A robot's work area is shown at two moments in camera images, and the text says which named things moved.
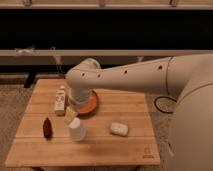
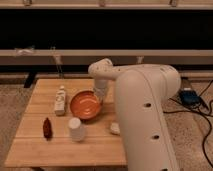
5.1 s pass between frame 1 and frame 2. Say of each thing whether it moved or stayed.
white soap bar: stayed
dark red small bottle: stayed
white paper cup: stayed
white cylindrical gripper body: moved
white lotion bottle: stayed
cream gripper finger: moved
